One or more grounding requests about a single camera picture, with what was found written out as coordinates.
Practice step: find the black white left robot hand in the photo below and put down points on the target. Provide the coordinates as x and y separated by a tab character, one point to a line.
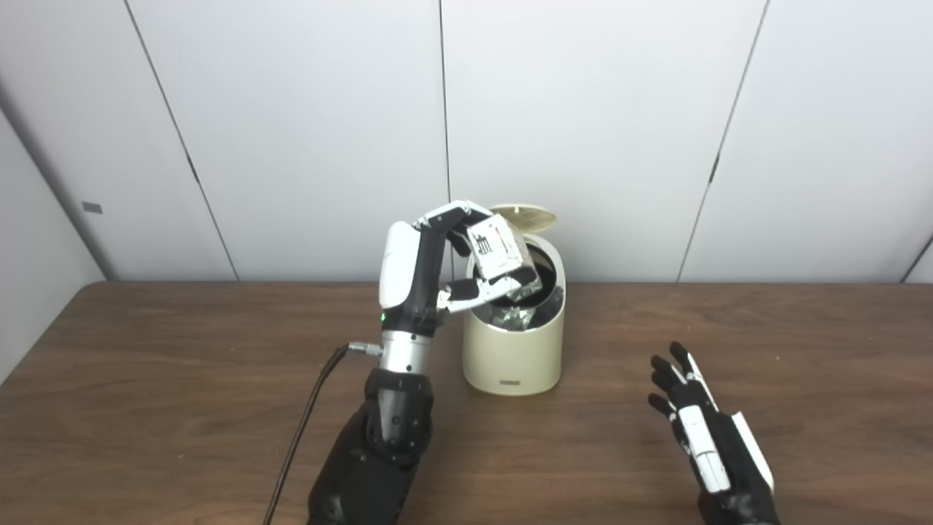
408	270

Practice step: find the white green milk carton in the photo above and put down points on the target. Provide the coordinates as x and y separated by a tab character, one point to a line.
499	251

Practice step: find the cream-colored lidded bin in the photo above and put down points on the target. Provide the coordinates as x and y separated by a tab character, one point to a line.
514	350

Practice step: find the small gray wall plate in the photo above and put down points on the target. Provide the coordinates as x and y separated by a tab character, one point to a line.
92	208

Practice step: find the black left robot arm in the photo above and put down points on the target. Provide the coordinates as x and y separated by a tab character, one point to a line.
379	452

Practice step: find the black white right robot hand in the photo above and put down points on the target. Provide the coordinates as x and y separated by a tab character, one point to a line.
711	445

